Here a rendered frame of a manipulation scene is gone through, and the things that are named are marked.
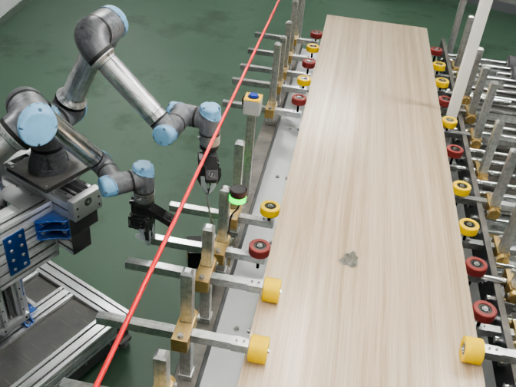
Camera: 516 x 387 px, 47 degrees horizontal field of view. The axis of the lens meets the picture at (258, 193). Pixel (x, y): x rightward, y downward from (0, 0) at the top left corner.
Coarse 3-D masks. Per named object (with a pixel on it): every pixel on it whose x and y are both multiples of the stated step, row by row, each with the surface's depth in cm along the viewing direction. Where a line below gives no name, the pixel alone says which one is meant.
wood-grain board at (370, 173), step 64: (320, 64) 358; (384, 64) 366; (320, 128) 295; (384, 128) 300; (320, 192) 251; (384, 192) 254; (448, 192) 258; (320, 256) 218; (384, 256) 220; (448, 256) 223; (256, 320) 190; (320, 320) 192; (384, 320) 195; (448, 320) 197; (256, 384) 171; (320, 384) 173; (384, 384) 174; (448, 384) 176
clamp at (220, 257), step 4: (228, 236) 227; (216, 240) 225; (228, 240) 225; (216, 244) 223; (220, 244) 223; (224, 244) 223; (228, 244) 226; (216, 248) 221; (220, 248) 222; (224, 248) 222; (224, 252) 220; (216, 256) 219; (220, 256) 219; (224, 256) 221; (220, 260) 220; (224, 260) 223; (220, 264) 221
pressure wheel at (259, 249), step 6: (252, 240) 221; (258, 240) 221; (264, 240) 221; (252, 246) 218; (258, 246) 218; (264, 246) 219; (270, 246) 219; (252, 252) 217; (258, 252) 216; (264, 252) 216; (258, 258) 218; (264, 258) 218; (258, 264) 224
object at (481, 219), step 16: (448, 64) 390; (496, 64) 430; (448, 80) 375; (512, 96) 388; (464, 128) 320; (448, 144) 343; (464, 144) 306; (448, 160) 336; (464, 160) 300; (464, 176) 294; (512, 192) 296; (464, 208) 284; (480, 208) 261; (480, 224) 252; (480, 256) 245; (512, 256) 256; (496, 272) 227; (480, 288) 238; (496, 288) 220; (496, 304) 215; (480, 336) 227; (496, 368) 204; (512, 368) 191; (496, 384) 202; (512, 384) 187
